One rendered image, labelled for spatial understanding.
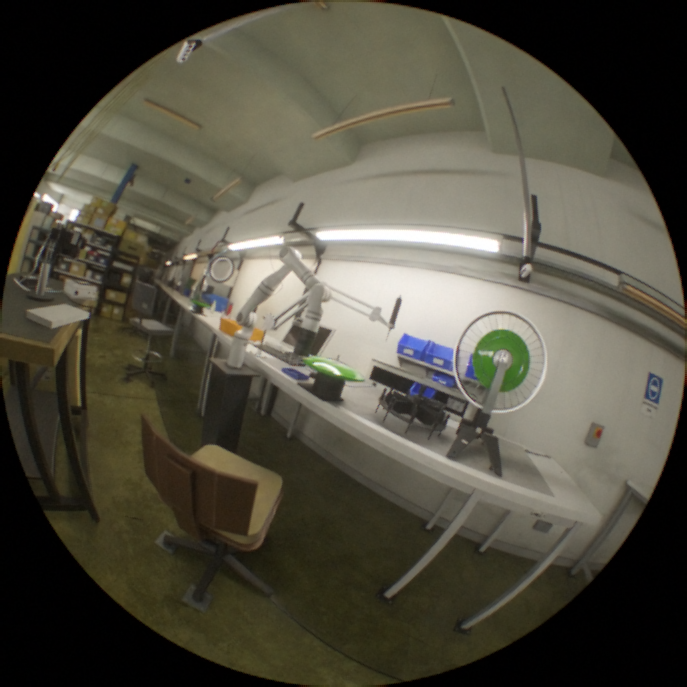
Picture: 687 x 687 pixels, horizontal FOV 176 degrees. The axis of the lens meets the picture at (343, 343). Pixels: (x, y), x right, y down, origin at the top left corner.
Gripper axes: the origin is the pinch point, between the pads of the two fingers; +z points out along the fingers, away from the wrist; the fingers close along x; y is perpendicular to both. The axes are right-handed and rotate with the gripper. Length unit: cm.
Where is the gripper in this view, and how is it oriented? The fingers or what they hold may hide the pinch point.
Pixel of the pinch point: (292, 366)
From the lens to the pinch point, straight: 100.8
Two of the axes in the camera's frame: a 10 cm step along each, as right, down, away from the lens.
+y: 8.3, 3.0, -4.7
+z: -3.2, 9.5, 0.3
